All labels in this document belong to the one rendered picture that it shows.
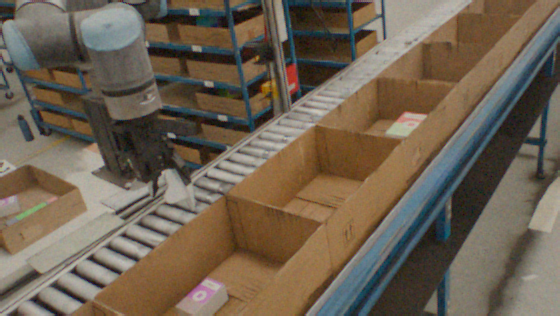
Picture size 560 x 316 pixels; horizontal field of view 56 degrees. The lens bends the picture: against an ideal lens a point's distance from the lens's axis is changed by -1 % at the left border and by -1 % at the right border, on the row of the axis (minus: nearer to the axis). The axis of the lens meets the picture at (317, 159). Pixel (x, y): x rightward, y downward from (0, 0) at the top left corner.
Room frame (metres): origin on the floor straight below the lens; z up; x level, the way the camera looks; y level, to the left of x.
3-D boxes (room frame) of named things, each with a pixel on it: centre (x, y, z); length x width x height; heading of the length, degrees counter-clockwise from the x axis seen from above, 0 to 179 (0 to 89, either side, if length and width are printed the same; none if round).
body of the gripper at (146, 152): (0.86, 0.31, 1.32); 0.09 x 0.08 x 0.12; 143
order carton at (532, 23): (2.40, -0.95, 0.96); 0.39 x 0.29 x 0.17; 142
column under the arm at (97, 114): (1.87, 0.72, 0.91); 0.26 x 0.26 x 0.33; 47
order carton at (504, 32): (2.09, -0.71, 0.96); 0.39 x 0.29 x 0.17; 142
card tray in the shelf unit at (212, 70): (2.90, 0.40, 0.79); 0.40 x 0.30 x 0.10; 54
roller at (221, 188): (1.57, 0.26, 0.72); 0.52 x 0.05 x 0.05; 53
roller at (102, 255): (1.20, 0.53, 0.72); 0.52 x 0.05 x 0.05; 53
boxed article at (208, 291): (0.87, 0.30, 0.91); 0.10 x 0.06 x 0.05; 143
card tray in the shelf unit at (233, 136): (2.90, 0.41, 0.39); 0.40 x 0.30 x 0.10; 53
